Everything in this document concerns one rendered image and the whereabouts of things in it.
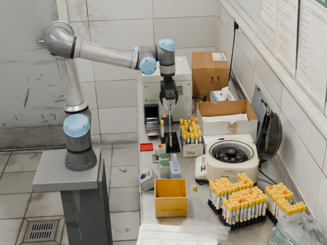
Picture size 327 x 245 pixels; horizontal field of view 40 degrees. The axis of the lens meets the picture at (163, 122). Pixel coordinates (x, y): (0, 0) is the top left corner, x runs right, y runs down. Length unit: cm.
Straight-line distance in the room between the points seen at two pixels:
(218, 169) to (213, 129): 35
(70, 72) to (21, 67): 180
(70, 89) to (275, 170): 103
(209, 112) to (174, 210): 82
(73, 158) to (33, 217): 136
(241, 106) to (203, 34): 137
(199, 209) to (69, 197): 64
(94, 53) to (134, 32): 183
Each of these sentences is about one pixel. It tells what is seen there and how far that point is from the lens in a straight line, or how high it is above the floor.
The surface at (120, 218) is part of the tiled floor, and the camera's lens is 325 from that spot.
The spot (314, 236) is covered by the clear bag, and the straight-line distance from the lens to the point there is 163.
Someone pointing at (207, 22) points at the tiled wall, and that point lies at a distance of 375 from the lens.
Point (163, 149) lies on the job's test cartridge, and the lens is 217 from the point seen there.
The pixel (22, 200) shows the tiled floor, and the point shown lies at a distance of 359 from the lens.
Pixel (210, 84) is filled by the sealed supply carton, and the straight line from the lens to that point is 289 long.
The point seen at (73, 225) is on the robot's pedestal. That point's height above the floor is 62.
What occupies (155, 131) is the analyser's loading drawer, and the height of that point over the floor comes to 92.
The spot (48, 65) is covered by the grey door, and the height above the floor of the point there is 80.
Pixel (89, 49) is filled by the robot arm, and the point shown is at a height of 148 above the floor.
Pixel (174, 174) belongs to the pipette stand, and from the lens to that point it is 195.
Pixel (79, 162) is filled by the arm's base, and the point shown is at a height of 96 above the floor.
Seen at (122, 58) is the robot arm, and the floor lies 143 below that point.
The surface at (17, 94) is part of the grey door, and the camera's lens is 397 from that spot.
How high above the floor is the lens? 208
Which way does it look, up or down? 28 degrees down
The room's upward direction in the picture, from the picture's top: 2 degrees counter-clockwise
